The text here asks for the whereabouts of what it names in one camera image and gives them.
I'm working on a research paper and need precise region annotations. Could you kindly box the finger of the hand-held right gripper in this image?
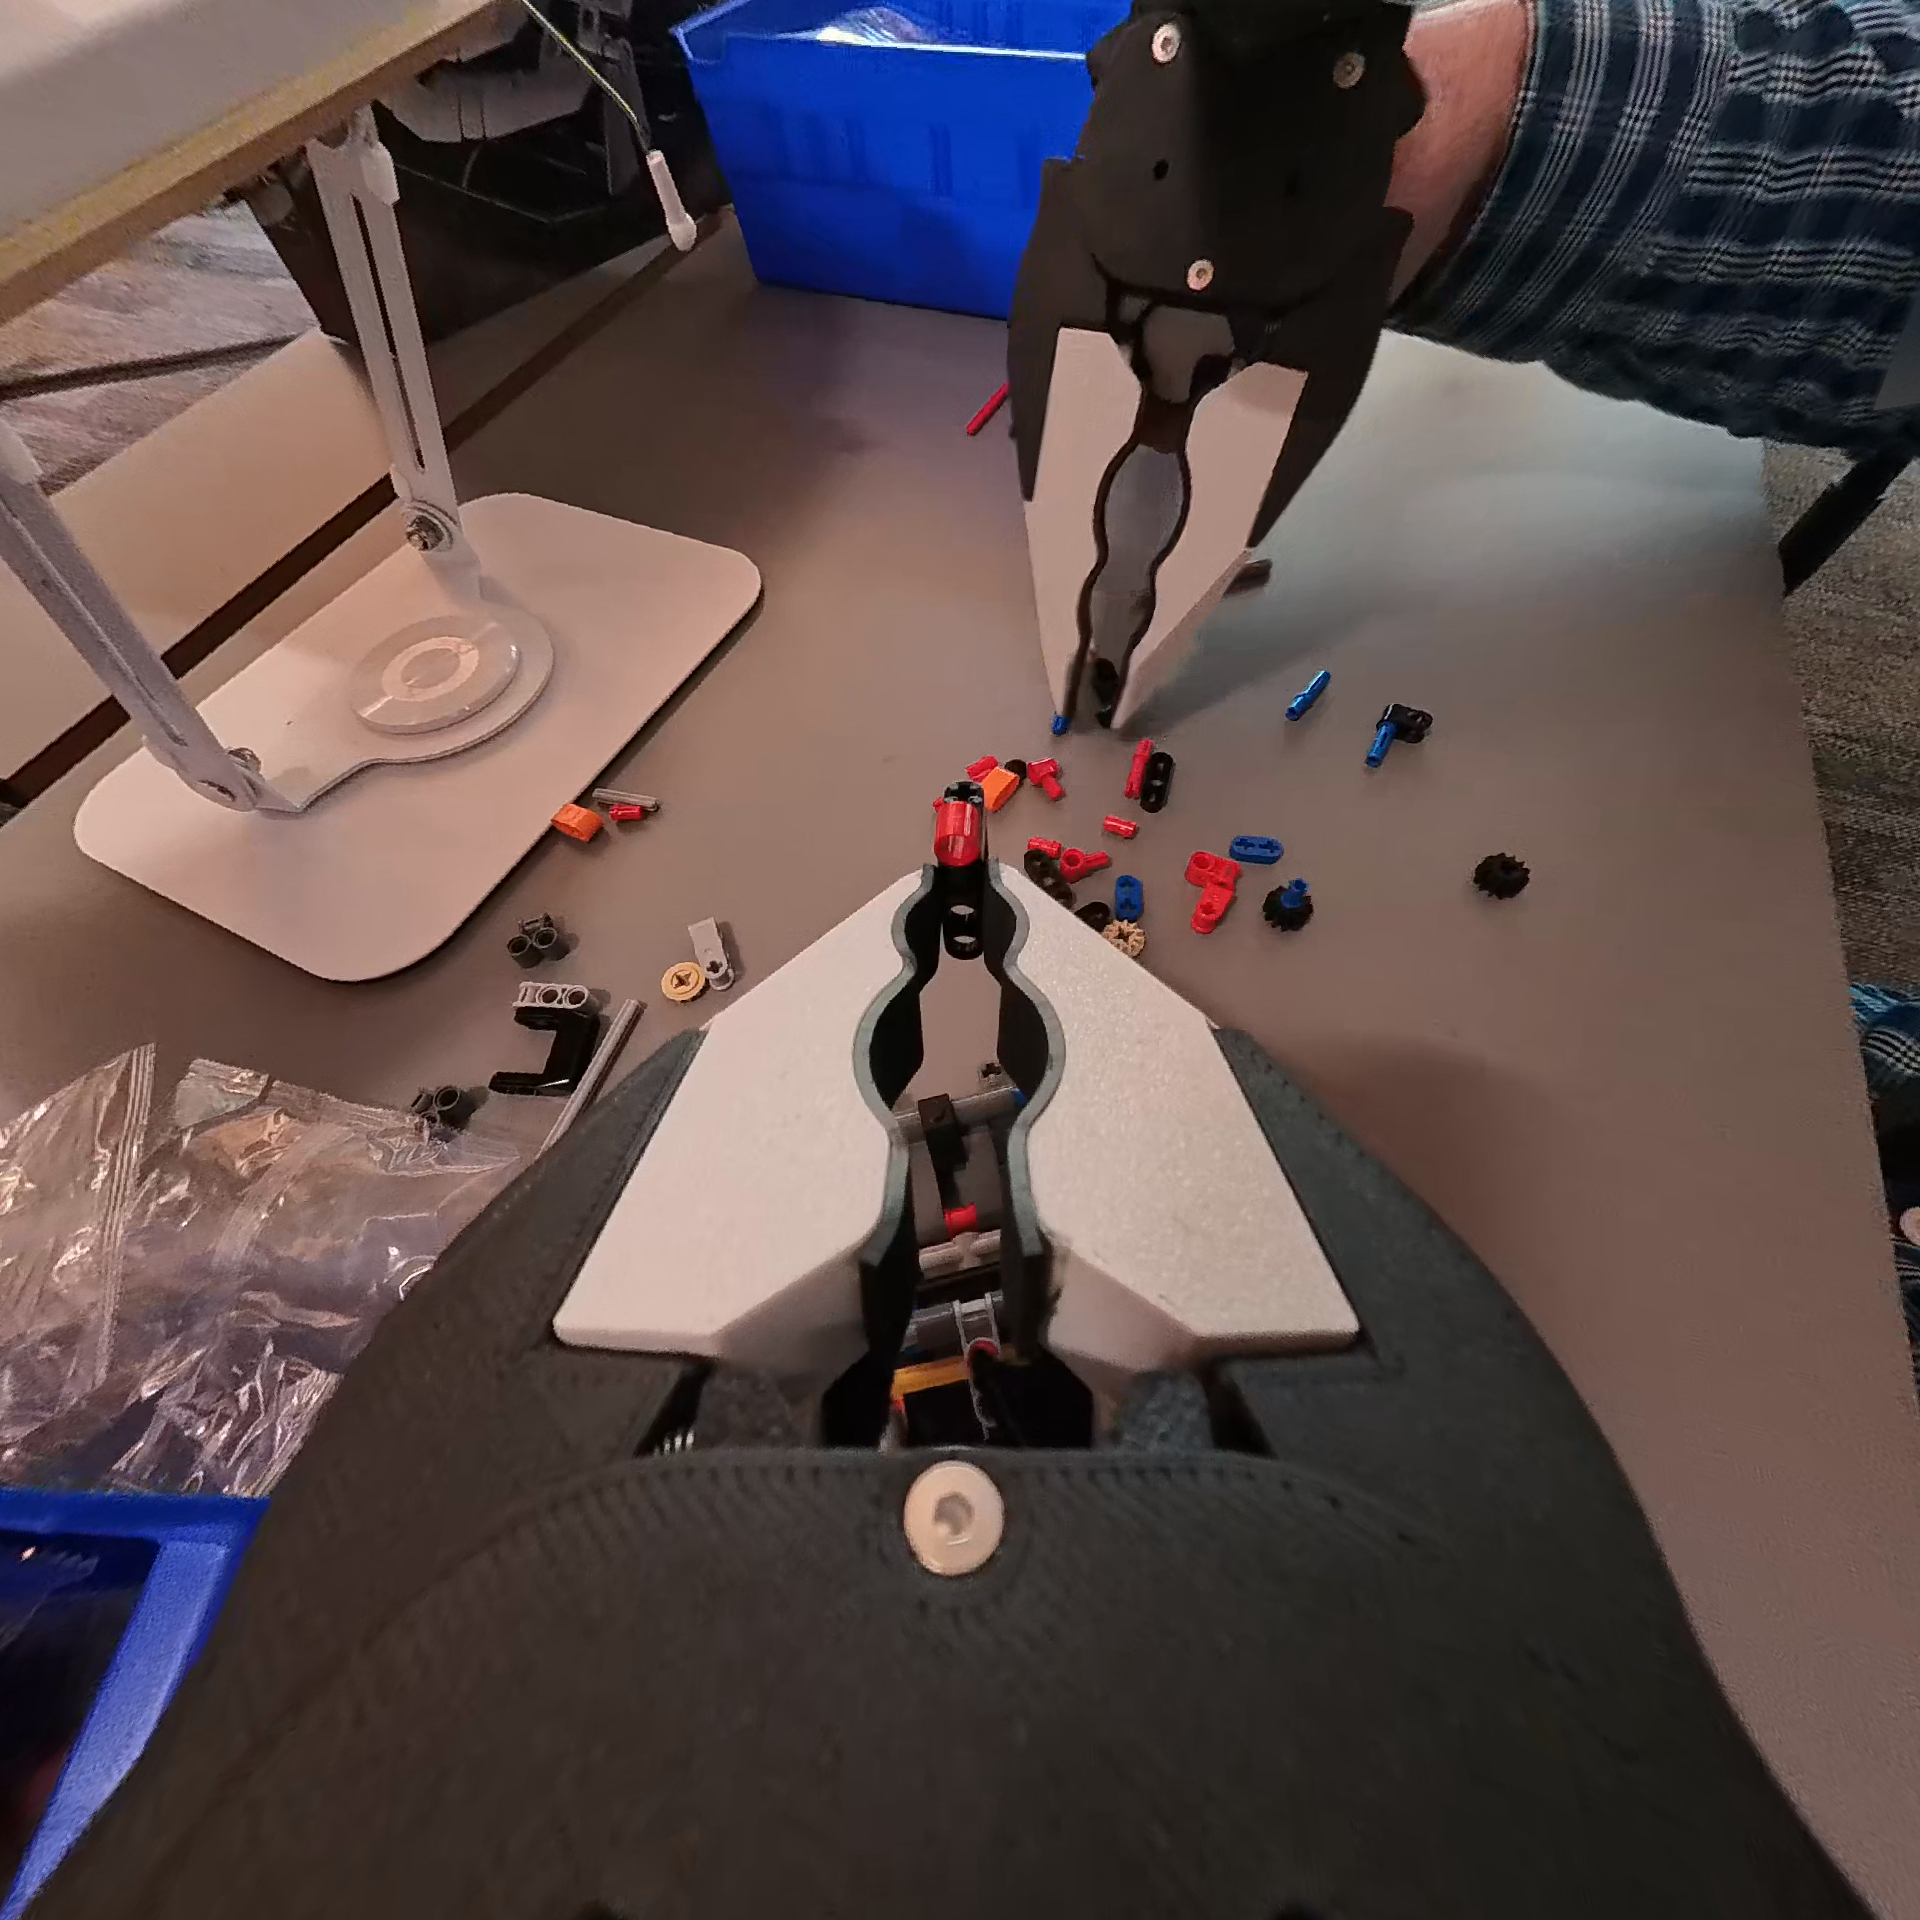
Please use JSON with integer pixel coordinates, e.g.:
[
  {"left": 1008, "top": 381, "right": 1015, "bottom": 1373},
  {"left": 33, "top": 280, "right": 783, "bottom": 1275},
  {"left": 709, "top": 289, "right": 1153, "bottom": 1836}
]
[
  {"left": 1016, "top": 317, "right": 1159, "bottom": 722},
  {"left": 1111, "top": 317, "right": 1301, "bottom": 729}
]

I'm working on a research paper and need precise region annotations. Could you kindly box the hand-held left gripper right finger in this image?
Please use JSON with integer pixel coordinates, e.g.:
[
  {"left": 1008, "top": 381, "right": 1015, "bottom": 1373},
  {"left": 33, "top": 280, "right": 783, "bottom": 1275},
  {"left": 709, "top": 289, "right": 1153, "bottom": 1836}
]
[{"left": 991, "top": 870, "right": 1362, "bottom": 1449}]

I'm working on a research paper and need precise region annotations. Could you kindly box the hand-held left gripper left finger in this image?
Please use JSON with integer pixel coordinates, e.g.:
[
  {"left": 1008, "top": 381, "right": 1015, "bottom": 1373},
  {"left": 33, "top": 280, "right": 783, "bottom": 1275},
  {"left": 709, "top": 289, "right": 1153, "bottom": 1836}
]
[{"left": 548, "top": 870, "right": 921, "bottom": 1449}]

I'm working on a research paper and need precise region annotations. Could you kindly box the multicoloured lego vehicle chassis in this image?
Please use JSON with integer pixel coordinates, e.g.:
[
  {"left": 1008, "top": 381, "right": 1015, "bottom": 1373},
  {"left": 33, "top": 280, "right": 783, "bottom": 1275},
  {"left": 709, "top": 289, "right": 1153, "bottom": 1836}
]
[{"left": 885, "top": 1049, "right": 1104, "bottom": 1449}]

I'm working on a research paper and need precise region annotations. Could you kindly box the black U-shaped lego bracket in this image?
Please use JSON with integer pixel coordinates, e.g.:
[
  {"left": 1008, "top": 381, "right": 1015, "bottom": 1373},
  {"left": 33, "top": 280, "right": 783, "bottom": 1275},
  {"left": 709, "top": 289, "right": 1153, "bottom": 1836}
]
[{"left": 932, "top": 861, "right": 1008, "bottom": 1060}]

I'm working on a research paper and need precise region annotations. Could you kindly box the person's right forearm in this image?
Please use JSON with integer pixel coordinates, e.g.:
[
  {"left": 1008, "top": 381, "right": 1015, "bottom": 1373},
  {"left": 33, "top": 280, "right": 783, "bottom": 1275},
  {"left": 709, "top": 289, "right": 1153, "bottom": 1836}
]
[{"left": 1376, "top": 0, "right": 1920, "bottom": 451}]

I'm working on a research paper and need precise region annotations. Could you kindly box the black L-shaped lego piece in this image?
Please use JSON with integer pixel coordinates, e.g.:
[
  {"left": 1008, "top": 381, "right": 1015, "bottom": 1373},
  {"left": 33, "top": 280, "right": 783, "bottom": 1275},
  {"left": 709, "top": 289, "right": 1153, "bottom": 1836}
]
[{"left": 486, "top": 1001, "right": 602, "bottom": 1094}]

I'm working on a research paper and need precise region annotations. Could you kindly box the blue plastic bin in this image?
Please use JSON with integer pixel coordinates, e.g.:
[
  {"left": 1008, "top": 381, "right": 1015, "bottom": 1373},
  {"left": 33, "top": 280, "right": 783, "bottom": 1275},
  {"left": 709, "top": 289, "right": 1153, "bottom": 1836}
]
[{"left": 670, "top": 0, "right": 1139, "bottom": 322}]

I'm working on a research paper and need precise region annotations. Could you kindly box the white book stand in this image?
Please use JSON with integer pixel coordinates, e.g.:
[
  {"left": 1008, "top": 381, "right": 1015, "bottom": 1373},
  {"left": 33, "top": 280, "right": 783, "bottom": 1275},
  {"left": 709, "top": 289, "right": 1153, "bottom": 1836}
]
[{"left": 0, "top": 0, "right": 769, "bottom": 983}]

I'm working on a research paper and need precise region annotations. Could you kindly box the clear plastic bag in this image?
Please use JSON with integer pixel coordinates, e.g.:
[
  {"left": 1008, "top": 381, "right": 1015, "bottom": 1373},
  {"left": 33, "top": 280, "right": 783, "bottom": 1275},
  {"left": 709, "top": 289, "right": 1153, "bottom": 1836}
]
[{"left": 0, "top": 1042, "right": 530, "bottom": 1501}]

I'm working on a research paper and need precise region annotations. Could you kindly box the black table leg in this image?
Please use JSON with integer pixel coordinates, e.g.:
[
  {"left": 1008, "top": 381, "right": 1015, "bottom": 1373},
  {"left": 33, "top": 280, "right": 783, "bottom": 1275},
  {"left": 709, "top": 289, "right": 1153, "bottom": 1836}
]
[{"left": 1777, "top": 441, "right": 1920, "bottom": 597}]

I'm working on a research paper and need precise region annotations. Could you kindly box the person's plaid shirt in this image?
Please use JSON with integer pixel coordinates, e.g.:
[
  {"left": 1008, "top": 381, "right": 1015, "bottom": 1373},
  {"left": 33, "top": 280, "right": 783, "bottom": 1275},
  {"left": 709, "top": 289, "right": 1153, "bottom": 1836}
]
[{"left": 1852, "top": 974, "right": 1920, "bottom": 1119}]

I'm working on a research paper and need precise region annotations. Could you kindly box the blue bin with square tag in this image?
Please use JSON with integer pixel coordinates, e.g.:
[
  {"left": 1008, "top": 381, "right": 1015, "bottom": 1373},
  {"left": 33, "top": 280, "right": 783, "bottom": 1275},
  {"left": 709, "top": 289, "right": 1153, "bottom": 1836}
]
[{"left": 0, "top": 1482, "right": 277, "bottom": 1920}]

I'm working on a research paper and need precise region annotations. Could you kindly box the thin wire with white tip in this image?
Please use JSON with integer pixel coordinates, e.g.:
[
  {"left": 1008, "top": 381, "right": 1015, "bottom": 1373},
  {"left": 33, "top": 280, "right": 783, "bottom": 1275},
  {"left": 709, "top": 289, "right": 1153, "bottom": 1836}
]
[{"left": 516, "top": 0, "right": 700, "bottom": 254}]

